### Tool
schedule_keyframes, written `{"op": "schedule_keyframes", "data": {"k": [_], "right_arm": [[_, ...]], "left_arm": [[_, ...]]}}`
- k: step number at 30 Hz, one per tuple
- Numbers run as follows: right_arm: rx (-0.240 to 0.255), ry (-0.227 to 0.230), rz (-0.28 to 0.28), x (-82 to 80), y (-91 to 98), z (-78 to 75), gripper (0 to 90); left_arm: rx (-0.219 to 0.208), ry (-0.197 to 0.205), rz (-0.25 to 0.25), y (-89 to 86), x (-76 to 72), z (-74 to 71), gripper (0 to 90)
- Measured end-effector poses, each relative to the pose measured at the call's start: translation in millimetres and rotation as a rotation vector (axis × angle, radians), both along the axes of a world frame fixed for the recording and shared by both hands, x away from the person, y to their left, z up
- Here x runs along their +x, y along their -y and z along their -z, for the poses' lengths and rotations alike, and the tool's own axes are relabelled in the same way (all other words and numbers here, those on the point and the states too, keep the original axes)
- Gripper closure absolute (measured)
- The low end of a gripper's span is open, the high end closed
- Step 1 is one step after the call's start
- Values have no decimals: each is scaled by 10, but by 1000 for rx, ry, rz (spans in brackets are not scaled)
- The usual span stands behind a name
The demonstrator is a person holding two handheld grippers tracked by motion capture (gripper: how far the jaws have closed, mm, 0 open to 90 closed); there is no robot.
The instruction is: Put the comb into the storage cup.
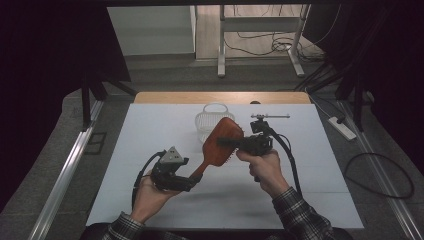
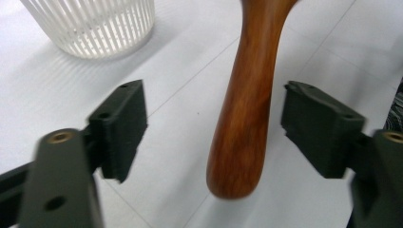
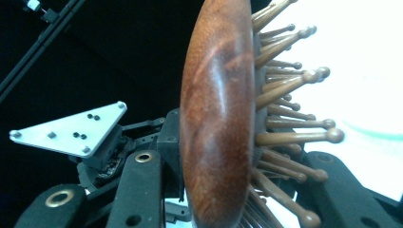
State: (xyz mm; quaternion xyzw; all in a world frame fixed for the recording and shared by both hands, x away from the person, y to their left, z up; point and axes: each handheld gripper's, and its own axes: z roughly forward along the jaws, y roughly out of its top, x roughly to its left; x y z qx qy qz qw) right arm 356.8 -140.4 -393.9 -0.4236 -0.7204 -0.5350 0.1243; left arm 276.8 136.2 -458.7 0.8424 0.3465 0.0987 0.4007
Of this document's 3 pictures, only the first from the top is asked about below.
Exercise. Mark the white cabinet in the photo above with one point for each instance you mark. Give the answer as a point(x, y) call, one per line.
point(150, 30)

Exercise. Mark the black curtain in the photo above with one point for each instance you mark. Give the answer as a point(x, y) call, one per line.
point(43, 83)
point(393, 66)

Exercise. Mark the person's left hand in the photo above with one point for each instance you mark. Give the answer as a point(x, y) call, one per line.
point(150, 200)

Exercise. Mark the wooden table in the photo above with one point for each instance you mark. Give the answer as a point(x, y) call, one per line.
point(186, 97)

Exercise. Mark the white power strip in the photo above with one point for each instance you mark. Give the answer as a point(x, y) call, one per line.
point(341, 128)

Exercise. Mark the white metal desk frame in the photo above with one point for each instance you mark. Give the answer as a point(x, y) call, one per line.
point(260, 24)

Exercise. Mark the person's right hand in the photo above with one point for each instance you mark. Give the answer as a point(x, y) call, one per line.
point(266, 170)

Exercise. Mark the person's dark lap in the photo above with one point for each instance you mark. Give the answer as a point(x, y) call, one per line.
point(206, 235)

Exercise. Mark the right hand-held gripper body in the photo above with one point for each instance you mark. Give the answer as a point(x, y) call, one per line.
point(256, 145)

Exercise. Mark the brown wooden hairbrush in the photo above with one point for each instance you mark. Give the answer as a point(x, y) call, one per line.
point(220, 143)

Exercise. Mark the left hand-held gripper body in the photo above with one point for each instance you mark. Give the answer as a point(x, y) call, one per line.
point(168, 166)

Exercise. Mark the aluminium floor rail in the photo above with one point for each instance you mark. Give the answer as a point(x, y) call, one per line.
point(386, 180)
point(63, 180)

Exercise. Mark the black metal stand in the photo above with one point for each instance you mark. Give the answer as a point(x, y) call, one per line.
point(86, 100)

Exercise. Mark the white plastic basket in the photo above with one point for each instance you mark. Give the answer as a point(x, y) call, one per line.
point(208, 120)

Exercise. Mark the black tripod stand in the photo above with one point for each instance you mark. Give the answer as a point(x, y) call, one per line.
point(358, 100)

